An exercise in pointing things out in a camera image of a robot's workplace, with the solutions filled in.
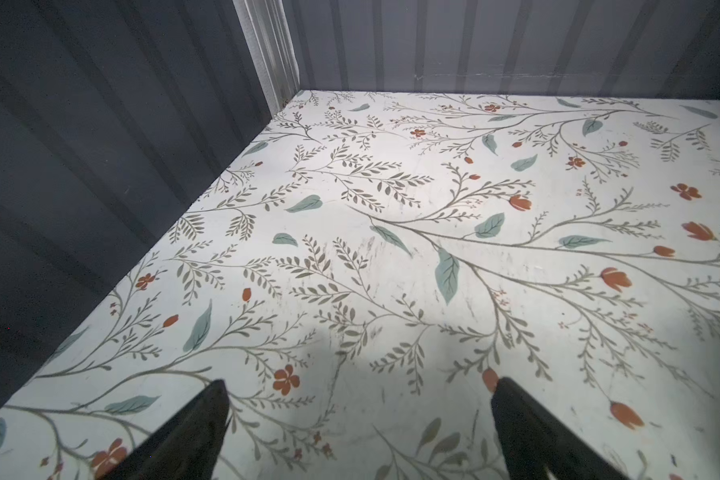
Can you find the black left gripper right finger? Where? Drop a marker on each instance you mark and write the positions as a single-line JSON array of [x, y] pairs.
[[536, 445]]

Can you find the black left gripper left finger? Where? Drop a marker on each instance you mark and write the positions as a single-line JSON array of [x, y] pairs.
[[187, 446]]

